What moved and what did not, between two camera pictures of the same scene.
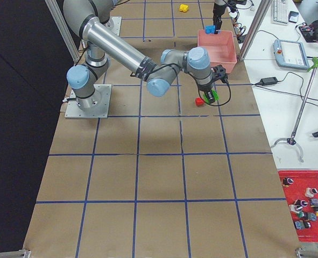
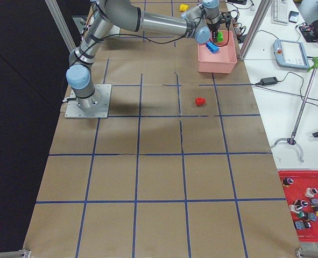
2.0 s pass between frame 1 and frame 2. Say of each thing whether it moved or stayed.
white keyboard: stayed
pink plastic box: stayed
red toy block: stayed
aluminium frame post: stayed
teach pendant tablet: stayed
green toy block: moved
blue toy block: moved
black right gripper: moved
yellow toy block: stayed
